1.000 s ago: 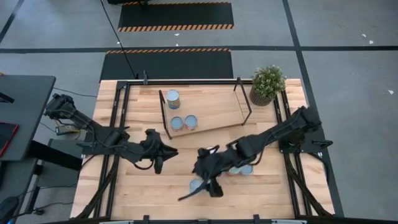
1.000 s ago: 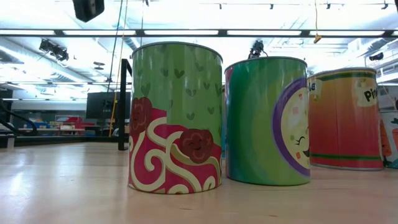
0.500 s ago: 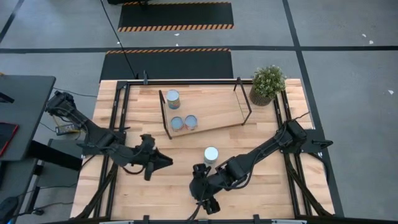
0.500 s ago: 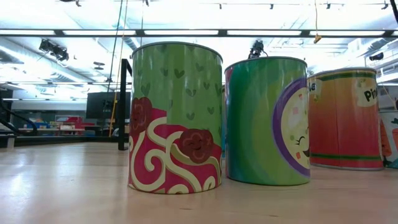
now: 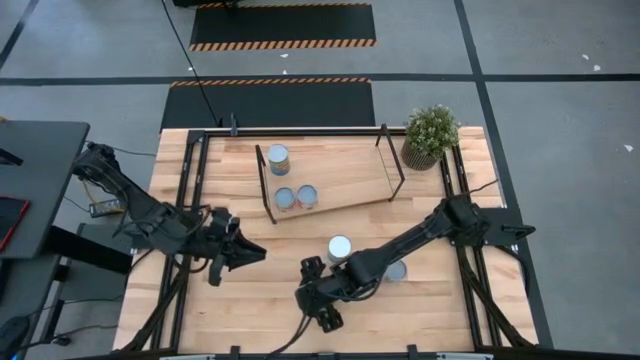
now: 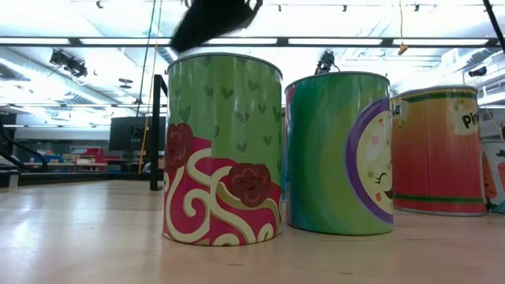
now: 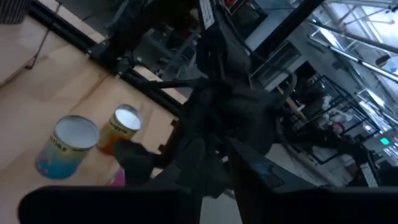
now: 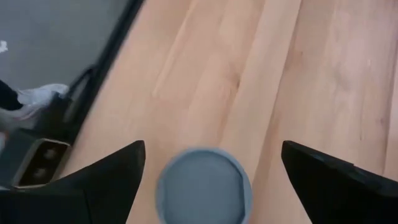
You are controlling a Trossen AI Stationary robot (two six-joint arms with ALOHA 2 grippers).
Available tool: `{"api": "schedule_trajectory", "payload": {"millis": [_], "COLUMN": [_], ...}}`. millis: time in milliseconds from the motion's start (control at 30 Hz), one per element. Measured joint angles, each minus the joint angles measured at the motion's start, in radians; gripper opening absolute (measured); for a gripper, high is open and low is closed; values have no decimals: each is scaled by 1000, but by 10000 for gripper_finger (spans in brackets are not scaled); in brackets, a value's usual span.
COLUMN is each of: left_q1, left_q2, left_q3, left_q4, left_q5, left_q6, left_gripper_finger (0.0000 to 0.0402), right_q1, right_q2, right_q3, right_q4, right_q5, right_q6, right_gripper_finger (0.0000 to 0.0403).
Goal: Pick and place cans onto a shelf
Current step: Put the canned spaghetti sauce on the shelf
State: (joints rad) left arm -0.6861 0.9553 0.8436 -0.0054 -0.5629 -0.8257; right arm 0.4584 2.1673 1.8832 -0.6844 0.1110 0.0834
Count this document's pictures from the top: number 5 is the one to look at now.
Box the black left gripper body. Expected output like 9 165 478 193
199 205 242 287

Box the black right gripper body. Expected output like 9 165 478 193
294 277 351 314

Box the blue can yellow label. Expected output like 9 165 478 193
327 234 353 264

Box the red white diced tomato can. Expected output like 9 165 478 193
274 186 297 211

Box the white carrot carton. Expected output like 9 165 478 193
383 259 409 283

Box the yellow-green and blue can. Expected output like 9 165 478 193
266 143 292 177

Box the black power supply box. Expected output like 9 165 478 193
88 198 125 218

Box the black mat hazard striped edge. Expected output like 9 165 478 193
188 2 377 52
159 77 376 132

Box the potted green plant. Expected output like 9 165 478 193
399 103 462 172

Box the grey desk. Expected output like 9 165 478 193
0 119 91 260

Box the red tablet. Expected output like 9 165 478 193
0 196 31 253

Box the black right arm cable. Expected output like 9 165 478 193
267 312 314 357

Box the black aluminium table frame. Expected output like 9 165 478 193
119 125 539 360

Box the wooden shelf black metal frame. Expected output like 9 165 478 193
254 123 406 225

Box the black floor cable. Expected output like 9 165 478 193
159 0 224 129

